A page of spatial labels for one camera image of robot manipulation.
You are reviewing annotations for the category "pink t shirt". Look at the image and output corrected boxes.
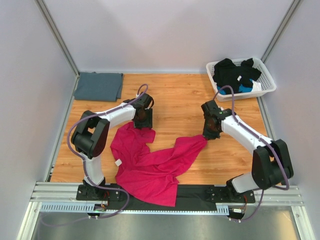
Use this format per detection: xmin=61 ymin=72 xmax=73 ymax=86
xmin=110 ymin=122 xmax=208 ymax=195

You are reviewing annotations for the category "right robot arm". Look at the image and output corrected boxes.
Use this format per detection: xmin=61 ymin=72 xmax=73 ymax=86
xmin=201 ymin=100 xmax=294 ymax=202

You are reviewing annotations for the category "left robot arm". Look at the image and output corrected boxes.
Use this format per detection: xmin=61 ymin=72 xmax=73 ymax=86
xmin=71 ymin=93 xmax=154 ymax=201

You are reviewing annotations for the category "blue t shirt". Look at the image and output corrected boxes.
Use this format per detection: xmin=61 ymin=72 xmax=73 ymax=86
xmin=219 ymin=84 xmax=253 ymax=95

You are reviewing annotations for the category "black t shirt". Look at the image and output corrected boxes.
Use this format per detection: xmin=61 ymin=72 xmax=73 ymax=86
xmin=213 ymin=58 xmax=261 ymax=94

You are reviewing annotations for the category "white cloth in basket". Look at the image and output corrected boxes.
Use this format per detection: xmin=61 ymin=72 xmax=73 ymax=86
xmin=250 ymin=79 xmax=262 ymax=92

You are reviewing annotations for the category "folded grey-blue t shirt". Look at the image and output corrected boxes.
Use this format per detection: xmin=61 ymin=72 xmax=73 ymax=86
xmin=73 ymin=72 xmax=124 ymax=102

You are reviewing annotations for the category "white plastic laundry basket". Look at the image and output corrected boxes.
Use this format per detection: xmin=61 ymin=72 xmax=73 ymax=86
xmin=206 ymin=57 xmax=277 ymax=100

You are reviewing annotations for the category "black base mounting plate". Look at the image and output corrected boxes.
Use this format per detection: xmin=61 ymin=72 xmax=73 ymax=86
xmin=76 ymin=183 xmax=256 ymax=210

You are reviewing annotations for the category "white slotted cable duct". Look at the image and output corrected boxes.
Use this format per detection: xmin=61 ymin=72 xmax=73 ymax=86
xmin=40 ymin=202 xmax=245 ymax=216

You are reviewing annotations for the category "aluminium frame rail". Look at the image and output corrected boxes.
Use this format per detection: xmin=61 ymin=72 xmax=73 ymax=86
xmin=30 ymin=182 xmax=304 ymax=206

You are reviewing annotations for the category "right aluminium corner post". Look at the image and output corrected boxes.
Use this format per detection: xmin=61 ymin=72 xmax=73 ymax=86
xmin=261 ymin=0 xmax=303 ymax=63

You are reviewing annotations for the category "aluminium corner post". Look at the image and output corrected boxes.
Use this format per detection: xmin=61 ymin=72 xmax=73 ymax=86
xmin=35 ymin=0 xmax=80 ymax=78
xmin=261 ymin=0 xmax=303 ymax=63

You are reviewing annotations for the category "left aluminium corner post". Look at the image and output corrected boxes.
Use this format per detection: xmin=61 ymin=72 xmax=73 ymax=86
xmin=35 ymin=0 xmax=80 ymax=78

